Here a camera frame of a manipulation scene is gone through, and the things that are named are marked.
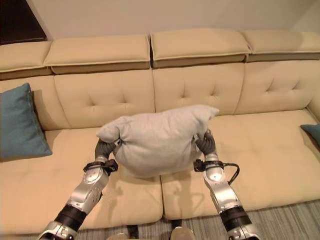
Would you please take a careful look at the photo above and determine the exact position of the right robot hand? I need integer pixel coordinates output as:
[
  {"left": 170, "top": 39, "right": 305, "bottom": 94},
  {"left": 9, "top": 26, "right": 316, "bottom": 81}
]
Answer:
[{"left": 191, "top": 129, "right": 217, "bottom": 163}]

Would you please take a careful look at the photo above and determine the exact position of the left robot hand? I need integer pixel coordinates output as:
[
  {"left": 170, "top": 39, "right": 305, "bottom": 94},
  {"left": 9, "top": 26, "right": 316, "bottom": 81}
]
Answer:
[{"left": 94, "top": 137, "right": 123, "bottom": 164}]

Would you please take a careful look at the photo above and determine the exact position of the light grey cushion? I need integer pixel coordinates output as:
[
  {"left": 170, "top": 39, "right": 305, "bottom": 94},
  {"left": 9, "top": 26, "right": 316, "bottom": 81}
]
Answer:
[{"left": 96, "top": 104, "right": 220, "bottom": 179}]

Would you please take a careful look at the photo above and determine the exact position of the beige leather sofa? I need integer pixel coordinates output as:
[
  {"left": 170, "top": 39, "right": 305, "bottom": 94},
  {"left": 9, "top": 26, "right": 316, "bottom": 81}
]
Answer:
[{"left": 0, "top": 27, "right": 320, "bottom": 231}]

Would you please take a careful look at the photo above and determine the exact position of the large teal cushion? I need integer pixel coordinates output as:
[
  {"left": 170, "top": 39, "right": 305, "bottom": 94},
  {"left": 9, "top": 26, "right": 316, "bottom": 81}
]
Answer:
[{"left": 0, "top": 82, "right": 53, "bottom": 161}]

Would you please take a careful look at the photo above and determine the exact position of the silver robot leg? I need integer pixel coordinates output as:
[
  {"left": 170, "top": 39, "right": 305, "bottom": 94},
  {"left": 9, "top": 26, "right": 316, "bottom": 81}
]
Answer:
[{"left": 170, "top": 226, "right": 196, "bottom": 240}]

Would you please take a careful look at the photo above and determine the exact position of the dark wooden cabinet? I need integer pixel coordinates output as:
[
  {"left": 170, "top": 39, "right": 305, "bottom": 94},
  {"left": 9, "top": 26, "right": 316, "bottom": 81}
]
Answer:
[{"left": 0, "top": 0, "right": 48, "bottom": 46}]

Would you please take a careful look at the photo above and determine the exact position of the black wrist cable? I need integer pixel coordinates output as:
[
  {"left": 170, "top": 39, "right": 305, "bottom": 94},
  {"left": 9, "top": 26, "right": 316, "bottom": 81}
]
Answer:
[{"left": 219, "top": 162, "right": 240, "bottom": 185}]

